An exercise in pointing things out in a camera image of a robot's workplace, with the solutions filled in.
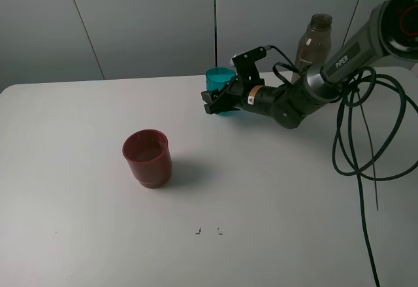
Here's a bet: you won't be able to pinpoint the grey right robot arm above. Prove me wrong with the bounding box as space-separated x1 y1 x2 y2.
201 0 417 129

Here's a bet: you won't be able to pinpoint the smoky transparent water bottle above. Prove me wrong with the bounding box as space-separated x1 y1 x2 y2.
295 14 332 71

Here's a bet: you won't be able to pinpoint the red plastic cup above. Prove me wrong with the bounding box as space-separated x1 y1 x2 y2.
122 129 172 189

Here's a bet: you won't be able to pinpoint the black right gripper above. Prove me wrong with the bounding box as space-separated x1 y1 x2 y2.
201 79 281 116

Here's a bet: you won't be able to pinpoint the black cable bundle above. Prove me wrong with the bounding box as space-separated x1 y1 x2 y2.
266 44 418 287

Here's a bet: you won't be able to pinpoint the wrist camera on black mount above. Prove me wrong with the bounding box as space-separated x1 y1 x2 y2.
231 46 267 85

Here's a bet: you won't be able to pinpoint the teal translucent plastic cup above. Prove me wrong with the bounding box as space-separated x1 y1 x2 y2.
206 67 238 91

